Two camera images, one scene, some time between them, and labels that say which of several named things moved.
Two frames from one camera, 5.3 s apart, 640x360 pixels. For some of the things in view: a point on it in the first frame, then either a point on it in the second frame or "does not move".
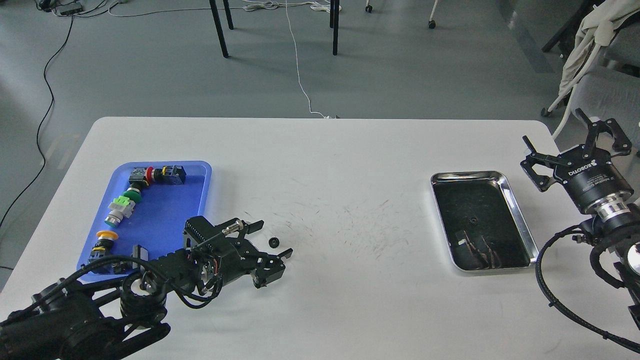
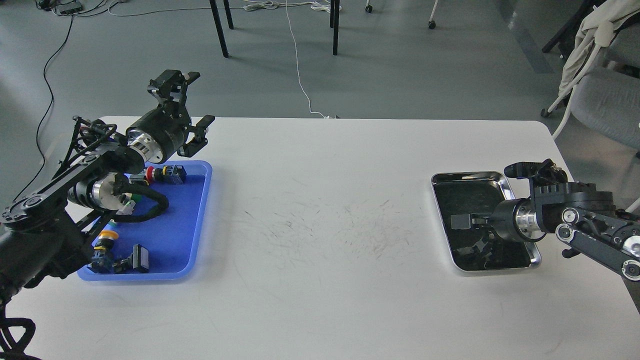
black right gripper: (588, 175) -> (517, 219)
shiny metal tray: (481, 224) does not move
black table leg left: (217, 20) does not move
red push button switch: (169, 174) does not move
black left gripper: (235, 258) -> (159, 136)
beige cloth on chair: (599, 28) does not move
